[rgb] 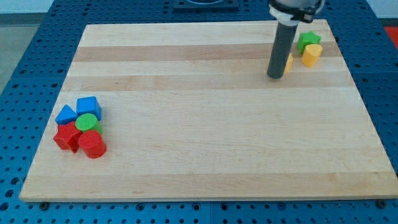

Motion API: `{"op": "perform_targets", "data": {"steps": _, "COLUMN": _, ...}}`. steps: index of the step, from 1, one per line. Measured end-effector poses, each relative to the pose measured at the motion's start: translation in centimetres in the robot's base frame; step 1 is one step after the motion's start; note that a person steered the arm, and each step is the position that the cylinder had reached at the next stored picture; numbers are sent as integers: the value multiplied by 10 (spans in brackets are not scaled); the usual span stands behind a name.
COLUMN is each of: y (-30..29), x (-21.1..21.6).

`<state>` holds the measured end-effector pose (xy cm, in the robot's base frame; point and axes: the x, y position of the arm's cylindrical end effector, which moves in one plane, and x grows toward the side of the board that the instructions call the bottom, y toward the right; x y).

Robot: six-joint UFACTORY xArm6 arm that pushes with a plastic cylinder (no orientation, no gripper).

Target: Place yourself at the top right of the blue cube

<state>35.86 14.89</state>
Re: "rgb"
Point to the yellow block behind rod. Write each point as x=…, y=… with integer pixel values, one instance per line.
x=289, y=64

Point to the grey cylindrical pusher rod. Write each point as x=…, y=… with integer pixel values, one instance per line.
x=283, y=41

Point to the blue triangle block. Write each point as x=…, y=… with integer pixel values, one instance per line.
x=66, y=115

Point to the green cylinder block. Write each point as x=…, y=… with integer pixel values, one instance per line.
x=88, y=122

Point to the red star block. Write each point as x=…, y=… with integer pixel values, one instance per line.
x=67, y=137

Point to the blue cube block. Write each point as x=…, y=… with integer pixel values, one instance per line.
x=88, y=105

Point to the red cylinder block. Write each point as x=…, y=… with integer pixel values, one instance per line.
x=92, y=144

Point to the wooden board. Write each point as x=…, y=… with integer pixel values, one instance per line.
x=189, y=114

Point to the green star block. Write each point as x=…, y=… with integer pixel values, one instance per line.
x=307, y=38

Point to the yellow cylinder block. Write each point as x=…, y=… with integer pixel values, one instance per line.
x=311, y=54

